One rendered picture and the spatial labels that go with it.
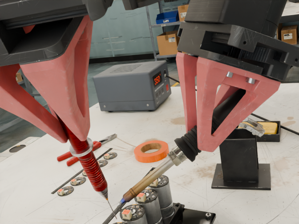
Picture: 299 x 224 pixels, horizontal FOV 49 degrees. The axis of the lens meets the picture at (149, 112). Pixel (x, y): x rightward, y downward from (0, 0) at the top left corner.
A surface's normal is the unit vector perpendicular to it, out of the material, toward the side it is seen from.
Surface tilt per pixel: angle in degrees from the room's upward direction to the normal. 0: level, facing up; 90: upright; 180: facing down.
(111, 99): 90
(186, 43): 62
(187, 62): 87
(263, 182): 0
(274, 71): 90
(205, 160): 0
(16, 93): 87
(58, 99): 130
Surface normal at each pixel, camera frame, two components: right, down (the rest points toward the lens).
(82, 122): 1.00, 0.01
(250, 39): 0.29, 0.27
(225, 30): -0.92, -0.20
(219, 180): -0.18, -0.93
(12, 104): 0.01, 0.87
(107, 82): -0.39, 0.37
